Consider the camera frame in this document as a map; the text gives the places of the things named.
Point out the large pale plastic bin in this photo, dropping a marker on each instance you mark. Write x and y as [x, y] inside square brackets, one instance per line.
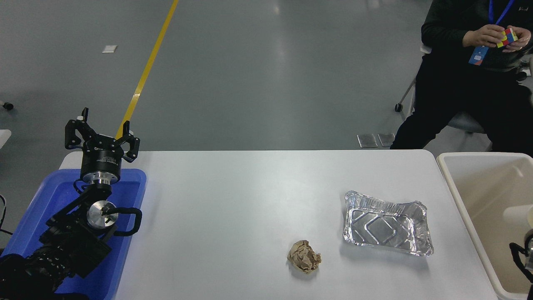
[479, 187]

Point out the white table corner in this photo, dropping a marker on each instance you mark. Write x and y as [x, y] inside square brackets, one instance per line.
[4, 136]

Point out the person's right hand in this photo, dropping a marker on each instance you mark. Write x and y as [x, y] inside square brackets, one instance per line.
[481, 36]

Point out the colourful puzzle cube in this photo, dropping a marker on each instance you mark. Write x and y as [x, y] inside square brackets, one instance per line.
[507, 37]

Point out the crumpled tan paper ball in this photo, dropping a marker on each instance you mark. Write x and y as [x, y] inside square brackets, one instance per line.
[304, 256]

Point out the grey metal floor plate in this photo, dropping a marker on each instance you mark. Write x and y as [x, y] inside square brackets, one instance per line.
[367, 141]
[385, 139]

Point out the seated person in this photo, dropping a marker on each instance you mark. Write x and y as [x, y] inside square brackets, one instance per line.
[449, 91]

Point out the person's left hand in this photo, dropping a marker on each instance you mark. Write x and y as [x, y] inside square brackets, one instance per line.
[524, 41]

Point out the black caster wheel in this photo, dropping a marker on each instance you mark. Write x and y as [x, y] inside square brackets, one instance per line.
[7, 106]

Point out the silver foil tray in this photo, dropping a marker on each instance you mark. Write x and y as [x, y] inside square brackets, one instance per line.
[387, 225]

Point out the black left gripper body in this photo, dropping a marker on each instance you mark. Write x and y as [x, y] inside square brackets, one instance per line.
[102, 160]

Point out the white paper cup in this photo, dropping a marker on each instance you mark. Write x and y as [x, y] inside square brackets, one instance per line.
[518, 216]

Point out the blue plastic tray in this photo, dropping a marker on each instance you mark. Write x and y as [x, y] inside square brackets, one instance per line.
[50, 196]

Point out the grey office chair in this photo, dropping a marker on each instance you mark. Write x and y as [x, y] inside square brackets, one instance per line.
[464, 121]

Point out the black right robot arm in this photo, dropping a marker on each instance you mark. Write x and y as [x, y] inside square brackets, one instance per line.
[514, 255]

